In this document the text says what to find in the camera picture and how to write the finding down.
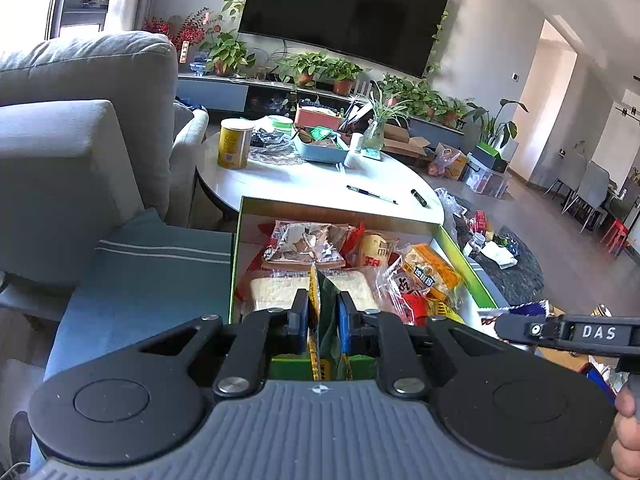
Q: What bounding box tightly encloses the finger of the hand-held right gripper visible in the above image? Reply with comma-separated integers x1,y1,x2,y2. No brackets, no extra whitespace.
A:
492,312,640,359

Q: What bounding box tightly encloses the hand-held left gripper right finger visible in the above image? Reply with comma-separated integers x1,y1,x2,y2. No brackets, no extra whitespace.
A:
336,290,526,400

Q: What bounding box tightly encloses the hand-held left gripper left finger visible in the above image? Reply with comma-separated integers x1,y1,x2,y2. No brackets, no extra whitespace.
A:
135,287,312,402

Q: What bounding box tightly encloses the green yellow snack packet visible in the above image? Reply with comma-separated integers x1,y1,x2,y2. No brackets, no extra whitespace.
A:
306,262,357,383

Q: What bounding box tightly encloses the clear red toast bread bag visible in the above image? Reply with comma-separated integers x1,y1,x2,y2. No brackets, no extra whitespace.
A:
248,269,378,313

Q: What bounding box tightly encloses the clear red-print snack packet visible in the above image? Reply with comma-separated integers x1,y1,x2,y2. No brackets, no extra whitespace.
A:
375,260,426,321

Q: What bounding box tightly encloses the orange red-print snack packet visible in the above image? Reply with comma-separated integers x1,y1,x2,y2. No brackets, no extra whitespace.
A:
347,229,401,272

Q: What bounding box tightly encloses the beige brown snack packet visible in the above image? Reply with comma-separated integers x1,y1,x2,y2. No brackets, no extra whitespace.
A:
261,221,347,270

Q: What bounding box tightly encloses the red yellow chip bag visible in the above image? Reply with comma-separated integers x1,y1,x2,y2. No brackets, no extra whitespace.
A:
400,292,466,326

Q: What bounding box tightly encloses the orange cookie packet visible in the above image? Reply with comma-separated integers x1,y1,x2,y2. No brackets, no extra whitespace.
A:
400,242,463,306

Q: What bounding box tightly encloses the green cardboard box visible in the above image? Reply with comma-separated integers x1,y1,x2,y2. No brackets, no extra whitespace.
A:
227,196,511,383

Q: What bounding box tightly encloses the person's right hand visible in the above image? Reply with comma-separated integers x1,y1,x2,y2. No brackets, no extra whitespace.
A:
611,389,640,480

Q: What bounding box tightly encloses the blue printed box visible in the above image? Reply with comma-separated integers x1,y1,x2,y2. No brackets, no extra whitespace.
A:
580,360,618,398

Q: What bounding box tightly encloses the dark round marble table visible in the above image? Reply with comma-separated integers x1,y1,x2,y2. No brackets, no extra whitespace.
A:
450,200,546,306

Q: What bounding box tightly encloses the white tissue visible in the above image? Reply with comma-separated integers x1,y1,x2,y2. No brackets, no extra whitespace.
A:
482,241,518,268

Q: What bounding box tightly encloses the red plastic stool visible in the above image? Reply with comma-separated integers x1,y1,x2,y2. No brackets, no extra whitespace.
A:
597,219,631,256

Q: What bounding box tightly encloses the ballpoint pen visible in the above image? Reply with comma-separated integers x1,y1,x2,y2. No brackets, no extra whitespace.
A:
346,185,399,206

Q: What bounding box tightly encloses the white oval table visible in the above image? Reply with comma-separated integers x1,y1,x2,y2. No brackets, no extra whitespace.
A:
195,127,446,226

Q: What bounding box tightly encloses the grey dining chair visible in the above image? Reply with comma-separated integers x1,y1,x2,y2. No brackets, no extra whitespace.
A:
545,152,583,211
570,160,613,233

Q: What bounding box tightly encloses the clear plastic bag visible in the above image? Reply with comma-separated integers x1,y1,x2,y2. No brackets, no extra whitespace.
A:
434,187,463,231

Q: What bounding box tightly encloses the blue striped cloth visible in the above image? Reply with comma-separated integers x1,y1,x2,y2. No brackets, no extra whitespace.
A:
42,207,236,381

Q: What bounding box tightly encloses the blue plastic basket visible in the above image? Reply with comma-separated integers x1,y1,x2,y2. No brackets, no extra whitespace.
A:
291,132,351,163

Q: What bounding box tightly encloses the white small bottle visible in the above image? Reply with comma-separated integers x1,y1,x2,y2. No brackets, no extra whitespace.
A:
345,132,364,168

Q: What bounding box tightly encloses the clear bag of dark items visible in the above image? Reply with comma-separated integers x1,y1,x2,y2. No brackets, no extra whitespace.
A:
250,130,297,162

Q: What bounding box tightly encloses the clear storage bin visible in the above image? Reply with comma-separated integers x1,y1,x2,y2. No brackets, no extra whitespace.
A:
462,165,508,197

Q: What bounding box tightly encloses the open cardboard box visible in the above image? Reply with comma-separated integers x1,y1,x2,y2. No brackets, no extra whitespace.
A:
382,122,436,161

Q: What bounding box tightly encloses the yellow tin can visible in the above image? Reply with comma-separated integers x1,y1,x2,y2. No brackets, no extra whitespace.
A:
217,117,253,170

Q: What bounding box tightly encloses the spider plant in glass vase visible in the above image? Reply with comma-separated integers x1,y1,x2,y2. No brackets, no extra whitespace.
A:
350,87,411,151

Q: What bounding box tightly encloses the green black box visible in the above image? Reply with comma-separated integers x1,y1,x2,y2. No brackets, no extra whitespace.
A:
472,142,512,173

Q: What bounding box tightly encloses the large plant in white pot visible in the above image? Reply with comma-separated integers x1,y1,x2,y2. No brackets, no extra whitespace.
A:
462,99,530,161

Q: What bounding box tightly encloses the pink storage box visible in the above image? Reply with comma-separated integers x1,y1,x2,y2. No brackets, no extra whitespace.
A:
294,102,346,133

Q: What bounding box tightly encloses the grey television cabinet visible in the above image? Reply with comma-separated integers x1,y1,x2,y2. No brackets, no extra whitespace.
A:
176,72,466,136

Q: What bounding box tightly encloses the row of potted green plants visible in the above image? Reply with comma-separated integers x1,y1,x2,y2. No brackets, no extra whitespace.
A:
200,30,473,128

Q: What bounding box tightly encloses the grey sofa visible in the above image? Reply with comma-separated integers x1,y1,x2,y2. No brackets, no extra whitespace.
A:
0,30,211,311

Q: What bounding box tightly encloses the red flower decoration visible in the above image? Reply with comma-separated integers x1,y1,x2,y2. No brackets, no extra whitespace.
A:
142,7,226,63

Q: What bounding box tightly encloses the black wall television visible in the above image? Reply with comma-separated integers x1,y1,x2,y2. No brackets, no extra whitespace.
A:
237,0,451,78

